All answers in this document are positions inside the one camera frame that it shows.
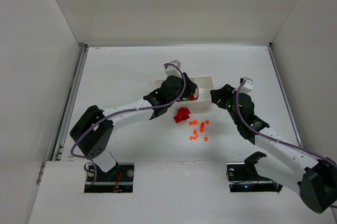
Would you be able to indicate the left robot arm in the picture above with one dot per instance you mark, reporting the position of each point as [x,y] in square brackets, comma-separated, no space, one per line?
[93,130]

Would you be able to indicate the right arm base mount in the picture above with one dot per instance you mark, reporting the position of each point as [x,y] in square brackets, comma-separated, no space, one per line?
[243,177]

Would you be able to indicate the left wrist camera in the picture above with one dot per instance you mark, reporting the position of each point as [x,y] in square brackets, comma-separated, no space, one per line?
[172,68]

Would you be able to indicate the white three-compartment container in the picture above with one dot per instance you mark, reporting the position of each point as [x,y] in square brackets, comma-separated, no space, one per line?
[205,84]

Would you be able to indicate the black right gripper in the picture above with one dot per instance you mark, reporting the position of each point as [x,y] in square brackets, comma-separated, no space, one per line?
[221,96]

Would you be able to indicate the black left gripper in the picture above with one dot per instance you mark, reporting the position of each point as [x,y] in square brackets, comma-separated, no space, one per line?
[189,85]

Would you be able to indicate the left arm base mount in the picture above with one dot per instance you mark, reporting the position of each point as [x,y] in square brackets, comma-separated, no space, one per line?
[120,181]

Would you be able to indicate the red lego brick pile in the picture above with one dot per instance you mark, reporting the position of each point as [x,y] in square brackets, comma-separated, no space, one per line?
[182,115]

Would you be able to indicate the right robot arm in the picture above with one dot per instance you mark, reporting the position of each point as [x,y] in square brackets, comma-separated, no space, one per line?
[308,174]

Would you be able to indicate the green red lego block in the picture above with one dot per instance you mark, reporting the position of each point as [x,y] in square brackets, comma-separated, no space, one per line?
[190,97]

